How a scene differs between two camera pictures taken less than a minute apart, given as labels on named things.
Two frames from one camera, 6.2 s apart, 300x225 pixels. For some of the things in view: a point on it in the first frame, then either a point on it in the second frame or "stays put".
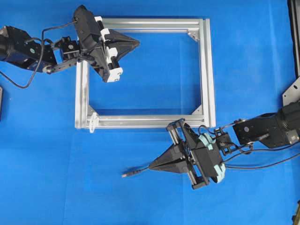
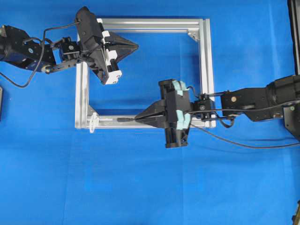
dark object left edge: (1, 102) stays put
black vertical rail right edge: (294, 8) stays put
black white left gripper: (92, 41) stays put
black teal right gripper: (202, 159) to (172, 102)
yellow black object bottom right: (296, 219) stays put
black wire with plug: (269, 166) to (130, 119)
